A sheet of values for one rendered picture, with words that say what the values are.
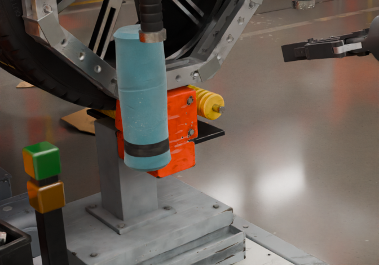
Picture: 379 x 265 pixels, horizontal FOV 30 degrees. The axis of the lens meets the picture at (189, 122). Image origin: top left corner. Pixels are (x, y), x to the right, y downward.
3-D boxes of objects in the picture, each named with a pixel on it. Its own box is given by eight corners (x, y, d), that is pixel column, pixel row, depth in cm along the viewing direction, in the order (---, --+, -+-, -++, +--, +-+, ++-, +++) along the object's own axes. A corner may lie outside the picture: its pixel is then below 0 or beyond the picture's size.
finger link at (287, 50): (317, 57, 118) (314, 58, 117) (286, 61, 123) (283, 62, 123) (314, 39, 117) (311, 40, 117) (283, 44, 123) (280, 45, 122)
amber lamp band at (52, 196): (54, 197, 102) (51, 172, 100) (67, 207, 98) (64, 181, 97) (28, 206, 99) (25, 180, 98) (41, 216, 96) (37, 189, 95)
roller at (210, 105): (155, 90, 177) (154, 67, 175) (232, 119, 154) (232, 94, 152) (136, 95, 173) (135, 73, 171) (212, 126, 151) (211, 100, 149)
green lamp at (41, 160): (50, 165, 100) (47, 139, 98) (63, 174, 97) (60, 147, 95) (23, 173, 98) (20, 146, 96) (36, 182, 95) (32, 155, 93)
